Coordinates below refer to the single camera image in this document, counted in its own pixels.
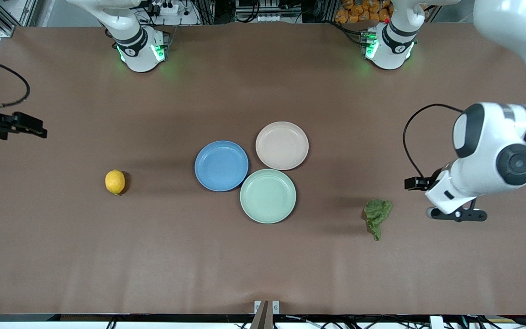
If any blue plate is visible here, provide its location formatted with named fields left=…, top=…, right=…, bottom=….
left=194, top=140, right=249, bottom=192

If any pale green plate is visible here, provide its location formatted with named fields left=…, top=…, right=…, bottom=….
left=239, top=169, right=297, bottom=224

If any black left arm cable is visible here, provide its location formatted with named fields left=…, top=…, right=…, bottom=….
left=403, top=27, right=526, bottom=181

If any yellow lemon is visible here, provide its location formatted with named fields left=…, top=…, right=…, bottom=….
left=105, top=170, right=126, bottom=196

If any white device with cables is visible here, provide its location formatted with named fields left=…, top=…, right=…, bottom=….
left=235, top=0, right=303, bottom=23

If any metal bracket with post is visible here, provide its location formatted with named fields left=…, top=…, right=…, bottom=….
left=250, top=300, right=280, bottom=329

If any white power strip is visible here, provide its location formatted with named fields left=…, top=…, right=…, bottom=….
left=147, top=1, right=186, bottom=16

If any orange snack bags pile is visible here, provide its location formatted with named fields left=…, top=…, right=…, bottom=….
left=335, top=0, right=394, bottom=25

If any aluminium frame profile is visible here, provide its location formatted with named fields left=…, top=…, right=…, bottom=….
left=0, top=0, right=40, bottom=38

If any beige plate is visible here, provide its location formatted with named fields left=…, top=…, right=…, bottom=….
left=255, top=121, right=310, bottom=171

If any green lettuce leaf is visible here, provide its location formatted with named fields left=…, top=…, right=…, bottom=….
left=363, top=199, right=394, bottom=241

